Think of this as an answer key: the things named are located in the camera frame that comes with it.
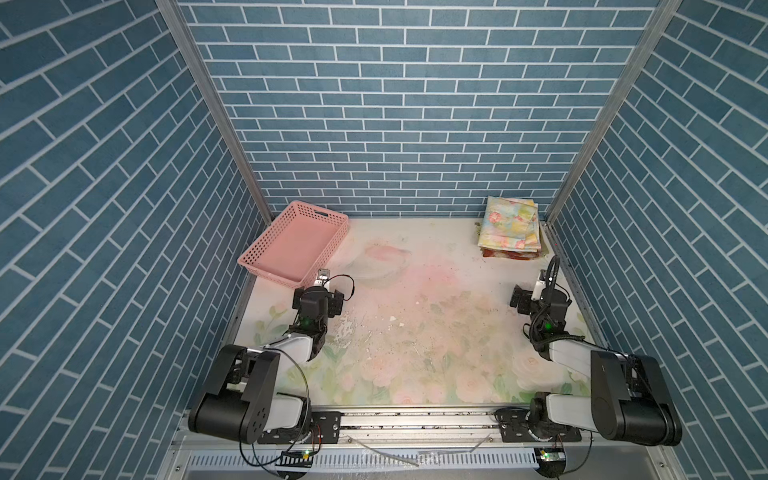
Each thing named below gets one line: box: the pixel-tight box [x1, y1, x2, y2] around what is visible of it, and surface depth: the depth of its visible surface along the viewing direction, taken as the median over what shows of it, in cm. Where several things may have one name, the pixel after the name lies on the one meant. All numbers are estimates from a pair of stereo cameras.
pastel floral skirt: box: [478, 196, 541, 253], surface depth 110 cm
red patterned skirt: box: [481, 248, 540, 261], surface depth 108 cm
